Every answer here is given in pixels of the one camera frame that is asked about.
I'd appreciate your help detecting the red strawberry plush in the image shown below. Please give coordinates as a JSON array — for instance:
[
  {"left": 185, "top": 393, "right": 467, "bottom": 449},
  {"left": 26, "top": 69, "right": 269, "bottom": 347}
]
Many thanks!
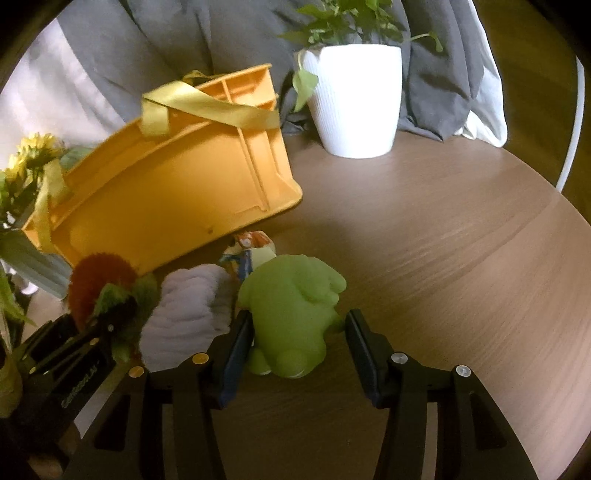
[{"left": 68, "top": 252, "right": 160, "bottom": 365}]

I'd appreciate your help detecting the white curved tube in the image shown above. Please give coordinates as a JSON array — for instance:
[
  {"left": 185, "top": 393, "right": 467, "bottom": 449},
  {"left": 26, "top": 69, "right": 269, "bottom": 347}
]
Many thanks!
[{"left": 556, "top": 57, "right": 585, "bottom": 193}]

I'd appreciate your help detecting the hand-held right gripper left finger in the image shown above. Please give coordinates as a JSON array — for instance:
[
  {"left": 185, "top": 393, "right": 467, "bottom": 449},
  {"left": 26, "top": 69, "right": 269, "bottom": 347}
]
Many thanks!
[{"left": 62, "top": 309, "right": 254, "bottom": 480}]

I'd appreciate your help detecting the green plush toy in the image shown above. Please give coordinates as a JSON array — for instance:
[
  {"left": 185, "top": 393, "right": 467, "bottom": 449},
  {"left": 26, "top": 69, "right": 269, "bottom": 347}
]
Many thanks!
[{"left": 236, "top": 253, "right": 348, "bottom": 380}]

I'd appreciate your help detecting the lavender folded cloth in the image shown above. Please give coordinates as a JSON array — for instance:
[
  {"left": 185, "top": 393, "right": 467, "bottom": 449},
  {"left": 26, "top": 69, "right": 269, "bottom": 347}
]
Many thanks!
[{"left": 139, "top": 264, "right": 234, "bottom": 373}]

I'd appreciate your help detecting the orange plastic crate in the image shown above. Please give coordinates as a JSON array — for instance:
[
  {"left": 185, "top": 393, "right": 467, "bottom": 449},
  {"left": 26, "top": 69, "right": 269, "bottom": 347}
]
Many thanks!
[{"left": 21, "top": 65, "right": 304, "bottom": 276}]

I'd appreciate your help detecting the white sheer curtain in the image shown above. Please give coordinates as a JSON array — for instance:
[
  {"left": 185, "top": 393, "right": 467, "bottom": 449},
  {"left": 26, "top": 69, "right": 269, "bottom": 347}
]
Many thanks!
[{"left": 455, "top": 0, "right": 509, "bottom": 149}]

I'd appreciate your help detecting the white ribbed plant pot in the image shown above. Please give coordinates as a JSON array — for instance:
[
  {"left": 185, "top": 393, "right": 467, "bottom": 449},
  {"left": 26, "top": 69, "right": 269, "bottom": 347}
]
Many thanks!
[{"left": 302, "top": 44, "right": 404, "bottom": 160}]

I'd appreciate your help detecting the green potted plant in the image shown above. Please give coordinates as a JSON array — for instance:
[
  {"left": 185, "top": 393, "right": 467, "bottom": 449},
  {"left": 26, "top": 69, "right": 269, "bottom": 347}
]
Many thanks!
[{"left": 277, "top": 0, "right": 444, "bottom": 114}]

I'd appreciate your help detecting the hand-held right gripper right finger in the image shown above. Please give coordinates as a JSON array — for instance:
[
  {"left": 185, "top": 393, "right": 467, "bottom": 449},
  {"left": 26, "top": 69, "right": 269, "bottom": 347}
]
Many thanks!
[{"left": 345, "top": 308, "right": 539, "bottom": 480}]

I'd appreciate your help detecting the small figure toy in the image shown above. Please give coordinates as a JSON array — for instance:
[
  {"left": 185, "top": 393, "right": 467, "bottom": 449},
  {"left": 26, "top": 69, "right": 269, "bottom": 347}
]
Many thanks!
[{"left": 219, "top": 230, "right": 278, "bottom": 282}]

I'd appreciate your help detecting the sunflower bouquet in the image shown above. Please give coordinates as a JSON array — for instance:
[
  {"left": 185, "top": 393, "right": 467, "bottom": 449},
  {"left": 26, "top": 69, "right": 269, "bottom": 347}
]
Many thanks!
[{"left": 0, "top": 133, "right": 95, "bottom": 326}]

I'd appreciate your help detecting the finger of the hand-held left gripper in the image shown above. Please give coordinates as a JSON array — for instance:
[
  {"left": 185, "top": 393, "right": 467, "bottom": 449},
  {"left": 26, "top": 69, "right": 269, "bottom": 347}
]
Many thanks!
[{"left": 20, "top": 316, "right": 116, "bottom": 375}]

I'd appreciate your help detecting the grey curtain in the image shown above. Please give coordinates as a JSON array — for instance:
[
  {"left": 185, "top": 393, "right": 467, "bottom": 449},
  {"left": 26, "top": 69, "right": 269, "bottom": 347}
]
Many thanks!
[{"left": 60, "top": 0, "right": 485, "bottom": 142}]

